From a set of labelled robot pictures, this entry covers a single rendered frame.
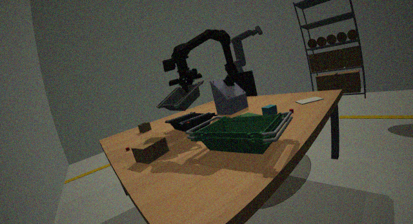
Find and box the small teal block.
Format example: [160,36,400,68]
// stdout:
[261,105,277,116]

